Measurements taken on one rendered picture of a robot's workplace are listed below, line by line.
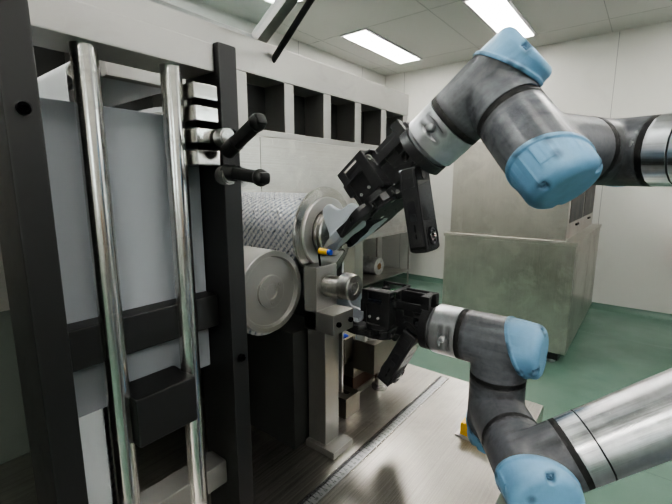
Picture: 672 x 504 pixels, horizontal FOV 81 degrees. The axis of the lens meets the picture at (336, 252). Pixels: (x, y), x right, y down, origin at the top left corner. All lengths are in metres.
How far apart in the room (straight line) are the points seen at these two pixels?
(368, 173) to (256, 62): 0.55
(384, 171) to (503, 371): 0.31
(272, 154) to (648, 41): 4.52
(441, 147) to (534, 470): 0.36
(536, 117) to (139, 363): 0.42
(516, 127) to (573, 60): 4.78
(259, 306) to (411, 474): 0.34
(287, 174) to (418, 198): 0.58
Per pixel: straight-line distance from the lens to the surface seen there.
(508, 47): 0.49
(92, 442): 0.55
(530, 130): 0.44
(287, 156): 1.05
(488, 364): 0.59
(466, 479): 0.70
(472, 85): 0.49
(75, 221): 0.33
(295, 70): 1.12
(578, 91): 5.13
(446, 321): 0.60
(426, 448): 0.74
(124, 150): 0.35
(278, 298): 0.59
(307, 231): 0.61
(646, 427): 0.53
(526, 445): 0.52
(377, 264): 4.99
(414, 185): 0.53
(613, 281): 5.10
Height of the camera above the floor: 1.33
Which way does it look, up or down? 10 degrees down
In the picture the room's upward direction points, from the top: straight up
